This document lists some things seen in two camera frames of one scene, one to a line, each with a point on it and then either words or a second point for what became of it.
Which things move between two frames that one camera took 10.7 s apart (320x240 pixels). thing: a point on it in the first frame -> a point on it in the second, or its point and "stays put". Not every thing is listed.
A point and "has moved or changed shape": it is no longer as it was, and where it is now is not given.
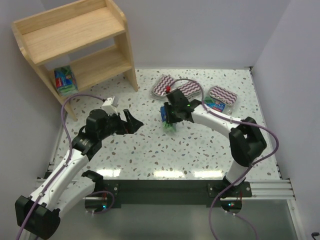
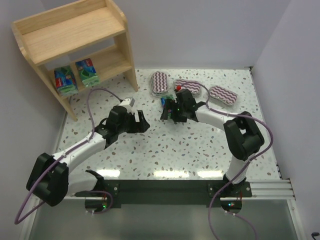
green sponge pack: (210, 102) has moved or changed shape
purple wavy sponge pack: (191, 89) has moved or changed shape
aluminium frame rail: (270, 189) stays put
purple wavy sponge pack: (159, 89) has moved or changed shape
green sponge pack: (65, 81) stays put
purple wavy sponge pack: (223, 95) stays put
